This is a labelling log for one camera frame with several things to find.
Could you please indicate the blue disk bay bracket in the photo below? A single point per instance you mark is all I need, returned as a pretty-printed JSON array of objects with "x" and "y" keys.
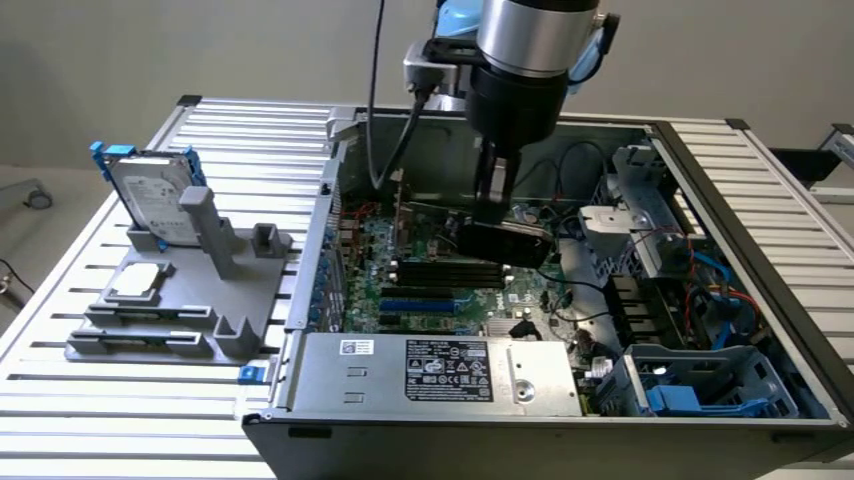
[{"x": 670, "y": 400}]

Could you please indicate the grey caster wheel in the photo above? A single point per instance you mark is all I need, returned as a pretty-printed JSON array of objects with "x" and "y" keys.
[{"x": 37, "y": 196}]

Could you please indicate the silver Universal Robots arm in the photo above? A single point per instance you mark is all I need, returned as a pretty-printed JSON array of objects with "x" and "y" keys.
[{"x": 527, "y": 35}]

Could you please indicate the blue case latch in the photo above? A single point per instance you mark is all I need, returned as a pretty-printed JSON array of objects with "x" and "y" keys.
[{"x": 251, "y": 375}]

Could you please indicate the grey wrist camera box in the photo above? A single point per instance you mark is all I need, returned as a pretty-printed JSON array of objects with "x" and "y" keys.
[{"x": 430, "y": 65}]

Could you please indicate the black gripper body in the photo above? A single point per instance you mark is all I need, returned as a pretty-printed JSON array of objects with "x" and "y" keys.
[{"x": 514, "y": 107}]

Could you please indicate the black RAM slots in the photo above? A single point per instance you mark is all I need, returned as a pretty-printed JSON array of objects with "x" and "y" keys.
[{"x": 447, "y": 274}]

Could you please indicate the silver CPU chip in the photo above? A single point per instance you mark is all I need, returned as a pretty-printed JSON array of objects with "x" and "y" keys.
[{"x": 136, "y": 281}]

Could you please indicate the black graphics card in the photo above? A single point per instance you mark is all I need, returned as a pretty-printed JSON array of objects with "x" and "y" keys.
[{"x": 507, "y": 245}]

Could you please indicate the silver metal drive cage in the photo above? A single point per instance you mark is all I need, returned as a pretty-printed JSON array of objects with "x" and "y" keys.
[{"x": 636, "y": 220}]

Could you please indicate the black open PC case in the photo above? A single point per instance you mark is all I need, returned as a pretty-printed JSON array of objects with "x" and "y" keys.
[{"x": 467, "y": 445}]

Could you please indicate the grey disk bay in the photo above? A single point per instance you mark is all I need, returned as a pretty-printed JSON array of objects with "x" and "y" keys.
[{"x": 727, "y": 380}]

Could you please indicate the green motherboard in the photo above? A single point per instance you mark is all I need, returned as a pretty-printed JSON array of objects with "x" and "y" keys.
[{"x": 414, "y": 320}]

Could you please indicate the green RAM stick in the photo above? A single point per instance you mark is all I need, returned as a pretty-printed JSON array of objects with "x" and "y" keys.
[{"x": 136, "y": 342}]

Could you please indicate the aluminium frame stand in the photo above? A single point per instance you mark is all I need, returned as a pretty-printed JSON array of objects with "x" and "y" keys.
[{"x": 823, "y": 160}]

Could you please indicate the silver power supply unit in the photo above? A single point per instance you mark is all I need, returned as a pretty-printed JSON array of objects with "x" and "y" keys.
[{"x": 427, "y": 372}]

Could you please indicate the black fan shroud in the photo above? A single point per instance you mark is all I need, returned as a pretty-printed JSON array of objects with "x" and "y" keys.
[{"x": 643, "y": 310}]

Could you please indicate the grey parts rack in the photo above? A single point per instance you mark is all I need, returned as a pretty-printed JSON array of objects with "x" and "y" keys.
[{"x": 193, "y": 295}]

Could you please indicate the hard disk with blue bracket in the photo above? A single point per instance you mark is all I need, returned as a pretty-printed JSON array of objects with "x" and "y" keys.
[{"x": 155, "y": 195}]

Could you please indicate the blue expansion slot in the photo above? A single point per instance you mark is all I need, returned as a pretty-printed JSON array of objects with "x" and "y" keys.
[{"x": 420, "y": 305}]

